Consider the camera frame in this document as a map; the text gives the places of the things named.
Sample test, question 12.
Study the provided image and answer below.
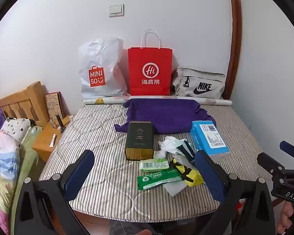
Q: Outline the yellow black pouch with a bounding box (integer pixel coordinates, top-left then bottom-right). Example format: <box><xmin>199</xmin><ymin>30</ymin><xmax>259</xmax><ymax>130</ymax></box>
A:
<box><xmin>169</xmin><ymin>159</ymin><xmax>204</xmax><ymax>187</ymax></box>

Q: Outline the black watch strap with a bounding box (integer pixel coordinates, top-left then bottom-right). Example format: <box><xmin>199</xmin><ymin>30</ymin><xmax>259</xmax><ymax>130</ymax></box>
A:
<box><xmin>177</xmin><ymin>140</ymin><xmax>196</xmax><ymax>165</ymax></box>

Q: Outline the white cloth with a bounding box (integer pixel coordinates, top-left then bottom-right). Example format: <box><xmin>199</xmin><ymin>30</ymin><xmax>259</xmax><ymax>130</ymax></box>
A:
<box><xmin>153</xmin><ymin>136</ymin><xmax>186</xmax><ymax>159</ymax></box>

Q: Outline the green tissue pack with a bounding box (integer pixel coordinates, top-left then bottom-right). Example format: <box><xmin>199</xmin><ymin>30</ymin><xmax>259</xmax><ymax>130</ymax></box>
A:
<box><xmin>139</xmin><ymin>159</ymin><xmax>170</xmax><ymax>172</ymax></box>

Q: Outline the green sachet packet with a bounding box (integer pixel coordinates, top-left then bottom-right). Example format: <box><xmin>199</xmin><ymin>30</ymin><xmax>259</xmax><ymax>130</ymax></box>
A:
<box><xmin>137</xmin><ymin>168</ymin><xmax>182</xmax><ymax>190</ymax></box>

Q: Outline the person right hand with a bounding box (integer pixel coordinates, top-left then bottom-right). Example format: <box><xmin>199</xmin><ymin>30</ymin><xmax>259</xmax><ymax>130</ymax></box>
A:
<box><xmin>277</xmin><ymin>202</ymin><xmax>294</xmax><ymax>234</ymax></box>

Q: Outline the white tube on table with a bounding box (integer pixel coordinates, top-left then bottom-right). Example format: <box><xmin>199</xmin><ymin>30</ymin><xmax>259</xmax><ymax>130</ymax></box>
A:
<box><xmin>49</xmin><ymin>134</ymin><xmax>57</xmax><ymax>147</ymax></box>

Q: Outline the blue cardboard box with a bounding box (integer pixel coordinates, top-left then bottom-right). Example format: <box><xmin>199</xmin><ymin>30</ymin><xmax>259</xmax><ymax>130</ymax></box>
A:
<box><xmin>190</xmin><ymin>120</ymin><xmax>230</xmax><ymax>163</ymax></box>

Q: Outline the wooden bedside table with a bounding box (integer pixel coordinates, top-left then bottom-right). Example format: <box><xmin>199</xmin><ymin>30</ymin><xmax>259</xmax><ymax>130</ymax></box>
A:
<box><xmin>32</xmin><ymin>122</ymin><xmax>62</xmax><ymax>163</ymax></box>

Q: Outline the dark green tea tin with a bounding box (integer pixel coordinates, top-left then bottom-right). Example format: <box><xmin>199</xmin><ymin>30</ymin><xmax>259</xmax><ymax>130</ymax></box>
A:
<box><xmin>125</xmin><ymin>121</ymin><xmax>154</xmax><ymax>161</ymax></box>

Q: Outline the white dotted pillow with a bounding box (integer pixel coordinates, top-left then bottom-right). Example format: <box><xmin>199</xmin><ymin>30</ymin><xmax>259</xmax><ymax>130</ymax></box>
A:
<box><xmin>1</xmin><ymin>117</ymin><xmax>31</xmax><ymax>143</ymax></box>

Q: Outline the brown patterned notebook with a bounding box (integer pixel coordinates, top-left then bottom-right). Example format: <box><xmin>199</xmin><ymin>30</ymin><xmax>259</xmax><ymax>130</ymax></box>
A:
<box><xmin>45</xmin><ymin>92</ymin><xmax>64</xmax><ymax>123</ymax></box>

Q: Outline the purple towel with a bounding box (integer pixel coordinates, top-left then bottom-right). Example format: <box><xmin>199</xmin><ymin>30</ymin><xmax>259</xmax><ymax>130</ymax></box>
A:
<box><xmin>114</xmin><ymin>99</ymin><xmax>217</xmax><ymax>134</ymax></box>

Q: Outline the wooden headboard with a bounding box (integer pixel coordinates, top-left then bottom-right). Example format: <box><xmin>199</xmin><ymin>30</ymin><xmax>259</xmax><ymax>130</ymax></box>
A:
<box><xmin>0</xmin><ymin>81</ymin><xmax>49</xmax><ymax>127</ymax></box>

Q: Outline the grey Nike bag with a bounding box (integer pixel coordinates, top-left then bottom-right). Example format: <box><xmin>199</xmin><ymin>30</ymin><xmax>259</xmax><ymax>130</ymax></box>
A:
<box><xmin>172</xmin><ymin>67</ymin><xmax>226</xmax><ymax>99</ymax></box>

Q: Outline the white Miniso plastic bag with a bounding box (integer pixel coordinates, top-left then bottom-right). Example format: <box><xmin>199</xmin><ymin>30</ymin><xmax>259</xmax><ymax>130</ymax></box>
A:
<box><xmin>78</xmin><ymin>38</ymin><xmax>127</xmax><ymax>100</ymax></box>

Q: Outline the red Haidilao paper bag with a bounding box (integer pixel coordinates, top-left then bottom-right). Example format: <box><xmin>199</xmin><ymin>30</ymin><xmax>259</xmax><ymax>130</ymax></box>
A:
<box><xmin>128</xmin><ymin>29</ymin><xmax>172</xmax><ymax>96</ymax></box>

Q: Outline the brown wooden door frame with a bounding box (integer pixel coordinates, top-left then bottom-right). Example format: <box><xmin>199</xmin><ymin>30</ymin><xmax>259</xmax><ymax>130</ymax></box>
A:
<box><xmin>222</xmin><ymin>0</ymin><xmax>242</xmax><ymax>99</ymax></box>

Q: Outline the white wall switch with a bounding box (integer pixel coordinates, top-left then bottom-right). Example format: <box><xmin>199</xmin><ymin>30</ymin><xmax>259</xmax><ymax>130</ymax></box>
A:
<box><xmin>108</xmin><ymin>4</ymin><xmax>124</xmax><ymax>18</ymax></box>

